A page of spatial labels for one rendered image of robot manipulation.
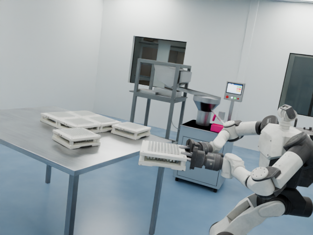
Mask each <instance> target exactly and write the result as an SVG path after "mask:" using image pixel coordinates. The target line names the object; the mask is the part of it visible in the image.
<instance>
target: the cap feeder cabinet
mask: <svg viewBox="0 0 313 235"><path fill-rule="evenodd" d="M211 125H212V123H210V126H201V125H197V124H196V120H194V119H193V120H190V121H188V122H186V123H184V124H181V125H180V126H181V127H180V133H179V139H178V145H184V146H186V141H187V140H188V139H189V138H190V139H192V140H194V141H195V142H200V141H201V142H211V141H214V139H215V138H216V137H217V136H218V134H219V133H217V132H213V131H211ZM232 148H233V142H229V141H227V142H226V143H225V144H224V146H223V147H222V148H221V150H220V151H219V152H218V153H223V155H224V156H225V154H226V153H232ZM190 164H191V163H190V162H188V161H186V163H185V166H186V169H185V171H180V170H174V171H173V176H174V177H176V178H175V181H178V179H179V178H180V179H184V180H187V181H191V182H194V183H198V184H201V185H204V186H207V187H212V188H214V189H213V192H215V193H216V192H217V189H218V190H219V188H220V187H221V185H222V184H223V182H224V180H225V179H226V178H224V177H222V176H221V170H218V171H213V170H208V169H205V166H202V168H197V167H194V170H193V169H191V170H190Z"/></svg>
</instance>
